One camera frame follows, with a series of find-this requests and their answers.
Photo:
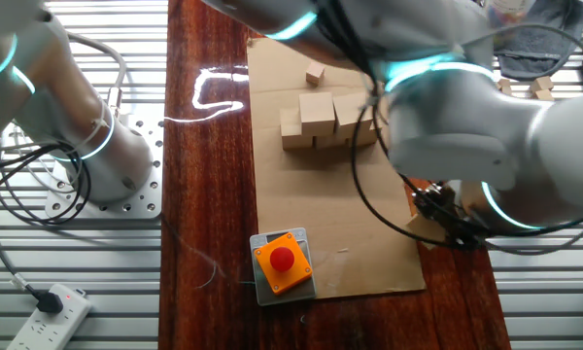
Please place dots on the brown cardboard sheet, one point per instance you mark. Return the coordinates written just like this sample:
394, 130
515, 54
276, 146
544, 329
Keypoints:
330, 219

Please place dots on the white power strip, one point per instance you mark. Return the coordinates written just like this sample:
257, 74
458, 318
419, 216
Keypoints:
53, 330

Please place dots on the black power plug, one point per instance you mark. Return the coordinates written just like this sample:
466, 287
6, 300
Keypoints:
51, 302

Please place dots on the small wooden cube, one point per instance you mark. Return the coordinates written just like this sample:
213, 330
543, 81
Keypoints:
504, 85

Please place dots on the medium wooden cube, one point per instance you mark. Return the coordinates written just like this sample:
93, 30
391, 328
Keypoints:
543, 95
541, 83
315, 74

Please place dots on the jar with colourful contents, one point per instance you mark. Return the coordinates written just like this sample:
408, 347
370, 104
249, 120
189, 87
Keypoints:
510, 10

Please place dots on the reddish wood grain board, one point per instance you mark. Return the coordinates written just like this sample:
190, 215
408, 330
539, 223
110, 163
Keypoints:
204, 194

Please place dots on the silver robot mounting plate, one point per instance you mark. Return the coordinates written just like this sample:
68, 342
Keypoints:
146, 146

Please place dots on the orange emergency stop button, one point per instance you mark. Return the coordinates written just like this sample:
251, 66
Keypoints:
282, 260

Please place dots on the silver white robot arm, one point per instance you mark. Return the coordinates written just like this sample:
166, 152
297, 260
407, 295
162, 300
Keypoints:
466, 121

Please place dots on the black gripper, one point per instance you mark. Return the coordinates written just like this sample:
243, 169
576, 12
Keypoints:
449, 206

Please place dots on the large wooden cube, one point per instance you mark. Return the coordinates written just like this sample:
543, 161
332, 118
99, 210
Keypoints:
425, 228
366, 138
330, 142
347, 114
317, 113
291, 136

